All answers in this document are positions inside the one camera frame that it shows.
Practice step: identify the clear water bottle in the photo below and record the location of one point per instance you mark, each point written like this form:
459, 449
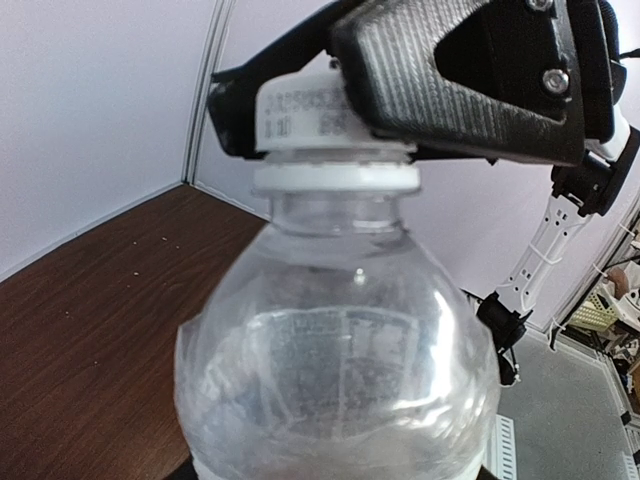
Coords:
336, 347

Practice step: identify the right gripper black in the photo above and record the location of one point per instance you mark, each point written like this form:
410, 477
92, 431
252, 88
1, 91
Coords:
489, 79

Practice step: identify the right aluminium corner post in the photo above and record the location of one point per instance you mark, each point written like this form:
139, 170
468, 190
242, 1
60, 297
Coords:
210, 59

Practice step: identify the white water bottle cap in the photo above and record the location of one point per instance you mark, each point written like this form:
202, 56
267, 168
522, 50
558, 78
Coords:
311, 111

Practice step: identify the yellow plastic basket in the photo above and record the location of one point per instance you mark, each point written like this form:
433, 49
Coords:
595, 314

